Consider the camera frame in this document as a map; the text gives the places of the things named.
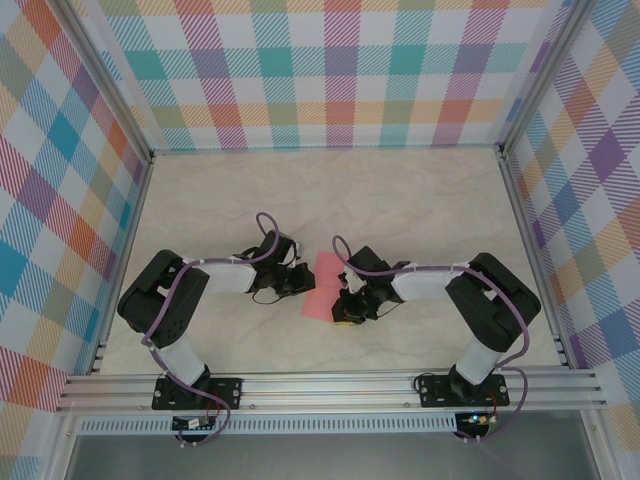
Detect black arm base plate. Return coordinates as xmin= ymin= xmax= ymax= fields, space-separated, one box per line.
xmin=416 ymin=374 xmax=511 ymax=409
xmin=152 ymin=377 xmax=244 ymax=411

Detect grey metal panel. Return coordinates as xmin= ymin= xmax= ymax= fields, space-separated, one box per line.
xmin=64 ymin=432 xmax=601 ymax=480

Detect aluminium side rail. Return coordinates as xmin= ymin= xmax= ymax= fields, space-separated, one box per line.
xmin=87 ymin=152 xmax=156 ymax=376
xmin=498 ymin=147 xmax=574 ymax=371

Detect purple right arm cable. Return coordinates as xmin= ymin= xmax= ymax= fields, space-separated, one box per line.
xmin=332 ymin=235 xmax=532 ymax=444

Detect slotted grey cable duct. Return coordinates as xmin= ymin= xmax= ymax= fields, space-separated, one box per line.
xmin=77 ymin=418 xmax=459 ymax=435

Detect pink square paper sheet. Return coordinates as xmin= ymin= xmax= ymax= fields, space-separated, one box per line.
xmin=301 ymin=251 xmax=346 ymax=321

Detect aluminium mounting rail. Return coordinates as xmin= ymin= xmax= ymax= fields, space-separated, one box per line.
xmin=54 ymin=367 xmax=609 ymax=414

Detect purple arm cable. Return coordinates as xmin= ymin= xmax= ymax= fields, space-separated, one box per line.
xmin=142 ymin=212 xmax=281 ymax=447
xmin=332 ymin=235 xmax=532 ymax=444

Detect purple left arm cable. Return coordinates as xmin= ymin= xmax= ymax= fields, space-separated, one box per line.
xmin=142 ymin=212 xmax=281 ymax=447

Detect aluminium frame post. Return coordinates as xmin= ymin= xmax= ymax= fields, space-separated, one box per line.
xmin=54 ymin=0 xmax=156 ymax=164
xmin=497 ymin=0 xmax=589 ymax=159

